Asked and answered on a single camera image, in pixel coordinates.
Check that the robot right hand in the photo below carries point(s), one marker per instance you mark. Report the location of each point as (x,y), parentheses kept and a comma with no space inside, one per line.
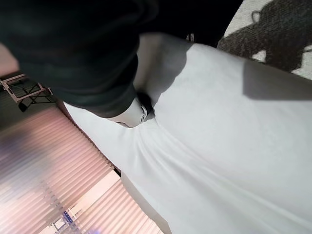
(73,53)

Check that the white bed sheet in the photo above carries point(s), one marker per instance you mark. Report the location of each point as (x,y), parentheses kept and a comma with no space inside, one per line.
(207,146)

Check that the pink ribbed headboard panel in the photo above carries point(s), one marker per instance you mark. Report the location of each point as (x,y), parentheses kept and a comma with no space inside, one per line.
(56,175)

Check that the metal folding frame stand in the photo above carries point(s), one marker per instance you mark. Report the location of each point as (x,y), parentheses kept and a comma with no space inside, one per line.
(24,91)

